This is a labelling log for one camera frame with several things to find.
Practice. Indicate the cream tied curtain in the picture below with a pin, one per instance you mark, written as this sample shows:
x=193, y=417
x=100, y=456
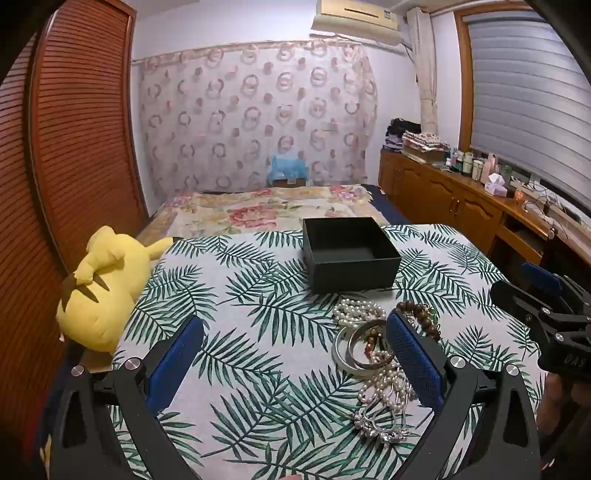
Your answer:
x=427, y=69

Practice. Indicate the pink tissue box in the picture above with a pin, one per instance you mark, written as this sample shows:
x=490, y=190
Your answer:
x=495, y=185

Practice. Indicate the leaf print tablecloth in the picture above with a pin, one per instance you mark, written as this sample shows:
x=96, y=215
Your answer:
x=258, y=323

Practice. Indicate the circle patterned curtain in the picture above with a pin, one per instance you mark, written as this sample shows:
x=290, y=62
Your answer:
x=258, y=115

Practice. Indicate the pale jade bangle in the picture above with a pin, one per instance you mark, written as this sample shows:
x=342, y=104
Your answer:
x=340, y=353

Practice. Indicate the row of cosmetic bottles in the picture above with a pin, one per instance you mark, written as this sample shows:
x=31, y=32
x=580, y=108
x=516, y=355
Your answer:
x=471, y=164

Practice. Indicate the white air conditioner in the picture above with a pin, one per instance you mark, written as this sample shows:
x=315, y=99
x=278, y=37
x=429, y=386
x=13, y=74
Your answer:
x=355, y=18

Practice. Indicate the silver rhinestone hair comb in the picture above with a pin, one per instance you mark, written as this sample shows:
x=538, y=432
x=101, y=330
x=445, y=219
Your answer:
x=374, y=427

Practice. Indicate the stack of dark clothes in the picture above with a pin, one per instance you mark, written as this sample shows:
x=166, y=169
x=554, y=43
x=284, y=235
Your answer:
x=401, y=131

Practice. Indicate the stack of folded patterned cloths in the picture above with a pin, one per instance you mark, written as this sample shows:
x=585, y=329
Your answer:
x=425, y=143

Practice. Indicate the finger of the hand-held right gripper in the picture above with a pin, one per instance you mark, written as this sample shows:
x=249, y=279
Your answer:
x=540, y=277
x=517, y=297

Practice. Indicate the grey window blind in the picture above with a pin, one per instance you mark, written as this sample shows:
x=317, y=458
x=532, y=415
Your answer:
x=531, y=92

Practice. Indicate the yellow plush toy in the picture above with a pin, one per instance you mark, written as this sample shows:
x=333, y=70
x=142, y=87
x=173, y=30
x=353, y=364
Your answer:
x=111, y=286

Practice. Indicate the white power strip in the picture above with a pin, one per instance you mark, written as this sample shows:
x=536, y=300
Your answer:
x=545, y=201

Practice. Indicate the floral bedspread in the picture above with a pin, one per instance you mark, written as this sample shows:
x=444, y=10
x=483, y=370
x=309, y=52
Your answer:
x=258, y=210

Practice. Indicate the dark blue bed sheet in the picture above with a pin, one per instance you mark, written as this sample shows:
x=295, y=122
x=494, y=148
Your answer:
x=392, y=207

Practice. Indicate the brown louvered wardrobe door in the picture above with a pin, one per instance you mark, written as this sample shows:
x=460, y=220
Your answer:
x=87, y=115
x=23, y=230

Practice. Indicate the silver metal bangle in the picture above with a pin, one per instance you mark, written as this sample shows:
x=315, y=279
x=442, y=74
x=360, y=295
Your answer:
x=358, y=362

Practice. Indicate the small white pearl strand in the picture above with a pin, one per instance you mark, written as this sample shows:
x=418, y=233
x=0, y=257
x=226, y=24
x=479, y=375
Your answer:
x=385, y=385

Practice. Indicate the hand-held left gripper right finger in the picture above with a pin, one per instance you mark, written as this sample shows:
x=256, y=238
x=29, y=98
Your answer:
x=415, y=364

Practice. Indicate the long wooden cabinet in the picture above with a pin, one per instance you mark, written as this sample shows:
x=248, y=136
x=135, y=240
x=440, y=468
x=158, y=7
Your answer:
x=443, y=198

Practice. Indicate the light blue plastic bag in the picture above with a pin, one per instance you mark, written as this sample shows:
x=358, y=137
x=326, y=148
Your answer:
x=288, y=165

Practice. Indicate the black box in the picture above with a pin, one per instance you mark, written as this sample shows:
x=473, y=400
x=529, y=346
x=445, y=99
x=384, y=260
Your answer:
x=351, y=277

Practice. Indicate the person's right hand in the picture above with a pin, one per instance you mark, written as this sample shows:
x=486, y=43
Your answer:
x=556, y=406

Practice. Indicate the wooden window frame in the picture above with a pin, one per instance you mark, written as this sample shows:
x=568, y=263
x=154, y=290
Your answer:
x=463, y=83

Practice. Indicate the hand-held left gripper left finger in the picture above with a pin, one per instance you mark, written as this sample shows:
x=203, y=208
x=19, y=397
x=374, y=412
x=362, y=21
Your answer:
x=178, y=360

